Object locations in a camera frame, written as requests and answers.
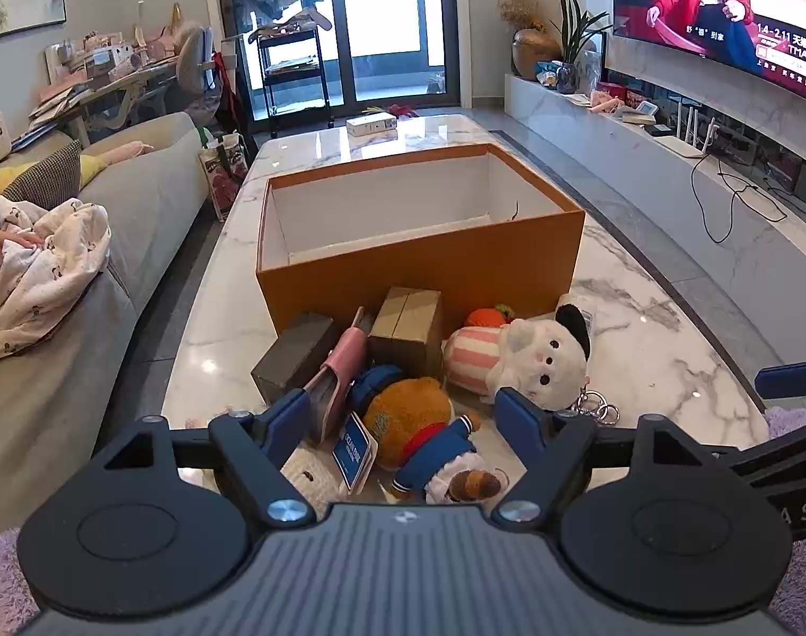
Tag metal keyring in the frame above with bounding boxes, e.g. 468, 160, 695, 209
573, 390, 619, 426

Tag white flat box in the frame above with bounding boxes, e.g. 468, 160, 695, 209
346, 114, 399, 139

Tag grey desk chair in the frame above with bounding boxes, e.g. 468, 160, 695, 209
170, 25, 230, 128

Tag dried flowers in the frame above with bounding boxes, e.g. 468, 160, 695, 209
497, 0, 544, 33

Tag marble television console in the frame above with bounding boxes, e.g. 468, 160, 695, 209
505, 72, 806, 378

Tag dark picture frame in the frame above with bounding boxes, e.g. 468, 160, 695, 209
575, 46, 606, 95

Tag glass sliding door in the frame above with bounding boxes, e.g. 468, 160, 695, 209
214, 0, 471, 126

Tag white router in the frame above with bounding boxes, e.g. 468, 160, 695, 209
653, 102, 720, 159

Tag white printed blanket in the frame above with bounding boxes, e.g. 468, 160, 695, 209
0, 195, 112, 365

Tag blue printed card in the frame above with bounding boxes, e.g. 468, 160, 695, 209
332, 411, 380, 495

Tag black cable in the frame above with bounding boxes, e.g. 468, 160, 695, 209
690, 151, 792, 245

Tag white plush pink striped shirt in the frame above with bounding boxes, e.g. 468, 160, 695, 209
441, 303, 592, 412

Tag orange storage box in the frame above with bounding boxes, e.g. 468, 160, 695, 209
255, 143, 586, 346

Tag printed shopping bag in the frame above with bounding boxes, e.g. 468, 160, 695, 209
199, 134, 249, 223

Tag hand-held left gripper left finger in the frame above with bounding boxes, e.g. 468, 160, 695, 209
85, 387, 317, 529

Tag pink case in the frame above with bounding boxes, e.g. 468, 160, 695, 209
303, 308, 370, 445

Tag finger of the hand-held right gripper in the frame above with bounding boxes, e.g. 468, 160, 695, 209
711, 436, 806, 488
755, 358, 806, 402

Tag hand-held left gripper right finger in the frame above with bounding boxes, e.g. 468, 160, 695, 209
492, 387, 725, 531

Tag houndstooth cushion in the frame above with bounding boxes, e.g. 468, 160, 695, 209
1, 139, 84, 208

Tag green potted plant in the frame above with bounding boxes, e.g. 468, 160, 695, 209
550, 0, 617, 81

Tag red feather toy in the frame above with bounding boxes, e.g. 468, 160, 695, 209
363, 103, 421, 121

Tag orange knitted fruit toy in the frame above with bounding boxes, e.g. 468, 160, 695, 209
465, 305, 516, 330

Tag dark grey box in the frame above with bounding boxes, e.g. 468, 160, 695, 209
250, 311, 342, 405

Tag white desk device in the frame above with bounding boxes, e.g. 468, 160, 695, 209
617, 102, 659, 127

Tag black rolling cart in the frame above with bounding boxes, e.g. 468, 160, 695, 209
255, 21, 332, 138

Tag cluttered desk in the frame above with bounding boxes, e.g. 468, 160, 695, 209
28, 3, 201, 147

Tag brown round vase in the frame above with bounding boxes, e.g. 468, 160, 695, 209
512, 26, 563, 81

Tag brown cardboard box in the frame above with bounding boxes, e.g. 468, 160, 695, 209
367, 287, 444, 380

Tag brown bear plush blue uniform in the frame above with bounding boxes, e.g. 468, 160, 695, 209
346, 364, 483, 498

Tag grey sofa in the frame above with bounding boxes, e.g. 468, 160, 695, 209
0, 111, 213, 544

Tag pink plush pillow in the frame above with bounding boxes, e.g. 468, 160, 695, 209
100, 140, 156, 164

